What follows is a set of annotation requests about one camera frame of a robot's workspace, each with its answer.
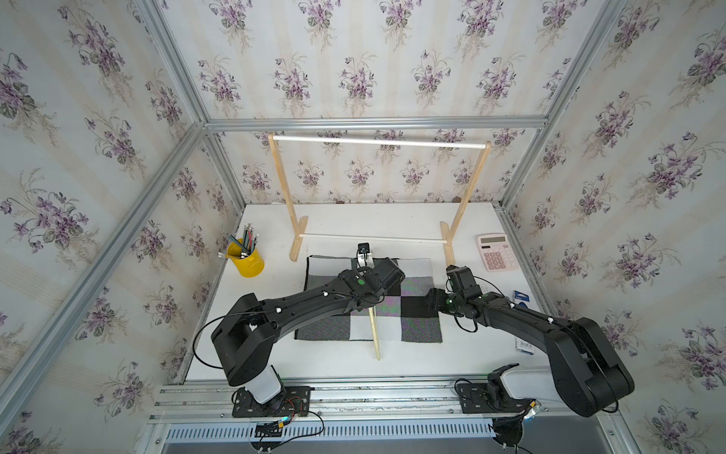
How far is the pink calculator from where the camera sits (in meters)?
1.01

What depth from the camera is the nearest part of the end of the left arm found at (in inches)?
23.0

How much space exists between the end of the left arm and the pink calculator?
0.53 m
